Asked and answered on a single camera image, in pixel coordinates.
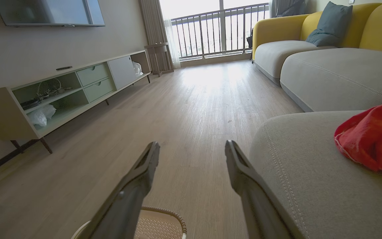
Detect cream laundry basket brown rim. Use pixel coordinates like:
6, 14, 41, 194
72, 206, 187, 239

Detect sheer white curtain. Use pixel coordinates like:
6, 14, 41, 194
163, 17, 181, 69

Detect large window with dark frame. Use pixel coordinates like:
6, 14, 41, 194
159, 0, 272, 61

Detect white plastic bag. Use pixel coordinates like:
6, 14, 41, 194
28, 104, 57, 127
132, 61, 144, 78

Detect small wooden side table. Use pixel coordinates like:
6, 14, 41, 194
145, 42, 174, 77

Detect white cabinet door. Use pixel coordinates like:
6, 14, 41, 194
107, 55, 137, 90

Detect tangled cables and devices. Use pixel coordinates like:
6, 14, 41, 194
20, 78, 74, 111

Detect grey and yellow sofa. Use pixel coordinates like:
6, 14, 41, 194
249, 0, 382, 239

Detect red white garment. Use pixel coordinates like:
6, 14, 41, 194
334, 100, 382, 177

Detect wall mounted television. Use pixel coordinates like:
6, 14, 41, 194
0, 0, 105, 27

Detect pale green cabinet drawer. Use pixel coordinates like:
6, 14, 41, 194
83, 78, 116, 103
76, 63, 110, 87

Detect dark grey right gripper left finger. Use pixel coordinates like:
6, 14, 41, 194
78, 141, 160, 239

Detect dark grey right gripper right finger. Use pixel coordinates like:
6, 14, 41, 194
225, 140, 295, 239

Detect metal balcony railing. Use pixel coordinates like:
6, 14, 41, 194
171, 3, 270, 60

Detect grey blue throw cushion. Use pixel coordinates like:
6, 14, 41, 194
305, 1, 353, 47

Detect dark pleated curtain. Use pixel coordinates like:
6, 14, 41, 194
271, 0, 307, 18

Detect beige pleated curtain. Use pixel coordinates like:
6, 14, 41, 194
139, 0, 175, 72

